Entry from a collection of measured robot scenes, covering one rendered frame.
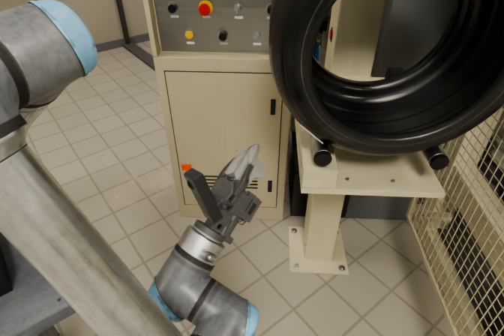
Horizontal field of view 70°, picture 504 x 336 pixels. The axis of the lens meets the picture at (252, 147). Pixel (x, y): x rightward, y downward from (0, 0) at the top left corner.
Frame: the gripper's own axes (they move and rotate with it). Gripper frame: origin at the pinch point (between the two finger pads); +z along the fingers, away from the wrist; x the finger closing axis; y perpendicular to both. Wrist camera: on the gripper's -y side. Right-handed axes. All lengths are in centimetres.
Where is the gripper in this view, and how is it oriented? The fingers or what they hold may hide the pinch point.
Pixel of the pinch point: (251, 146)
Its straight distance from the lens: 76.2
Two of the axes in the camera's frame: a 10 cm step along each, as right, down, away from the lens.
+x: 5.4, 1.8, -8.2
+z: 5.2, -8.4, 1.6
